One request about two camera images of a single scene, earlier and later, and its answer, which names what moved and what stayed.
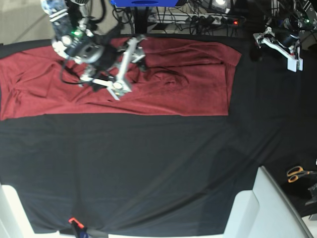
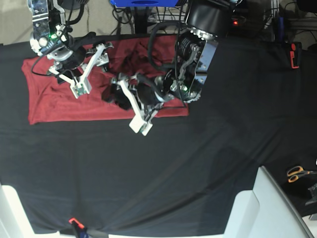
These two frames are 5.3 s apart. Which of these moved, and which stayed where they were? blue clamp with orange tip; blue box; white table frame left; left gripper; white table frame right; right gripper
Moved: left gripper; right gripper
Stayed: white table frame right; white table frame left; blue clamp with orange tip; blue box
